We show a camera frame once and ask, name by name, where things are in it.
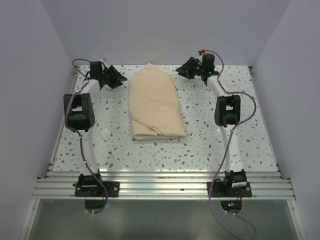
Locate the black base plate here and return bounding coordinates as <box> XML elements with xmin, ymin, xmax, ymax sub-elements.
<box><xmin>206</xmin><ymin>178</ymin><xmax>253</xmax><ymax>198</ymax></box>
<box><xmin>72</xmin><ymin>181</ymin><xmax>120</xmax><ymax>198</ymax></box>

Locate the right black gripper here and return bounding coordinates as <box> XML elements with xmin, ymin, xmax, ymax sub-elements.
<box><xmin>175</xmin><ymin>57</ymin><xmax>204</xmax><ymax>81</ymax></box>

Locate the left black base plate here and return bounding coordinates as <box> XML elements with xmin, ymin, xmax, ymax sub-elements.
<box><xmin>72</xmin><ymin>181</ymin><xmax>120</xmax><ymax>198</ymax></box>

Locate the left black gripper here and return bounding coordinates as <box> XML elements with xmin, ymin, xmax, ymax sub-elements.
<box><xmin>100</xmin><ymin>65</ymin><xmax>127</xmax><ymax>90</ymax></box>

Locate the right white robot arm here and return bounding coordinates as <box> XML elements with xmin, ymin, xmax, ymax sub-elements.
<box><xmin>176</xmin><ymin>49</ymin><xmax>247</xmax><ymax>197</ymax></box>

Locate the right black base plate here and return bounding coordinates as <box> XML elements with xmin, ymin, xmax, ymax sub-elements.
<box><xmin>206</xmin><ymin>178</ymin><xmax>253</xmax><ymax>198</ymax></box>

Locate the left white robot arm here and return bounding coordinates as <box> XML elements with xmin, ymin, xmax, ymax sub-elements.
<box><xmin>63</xmin><ymin>58</ymin><xmax>127</xmax><ymax>197</ymax></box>

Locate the beige cloth drape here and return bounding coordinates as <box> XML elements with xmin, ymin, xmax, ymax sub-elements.
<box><xmin>128</xmin><ymin>63</ymin><xmax>187</xmax><ymax>141</ymax></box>

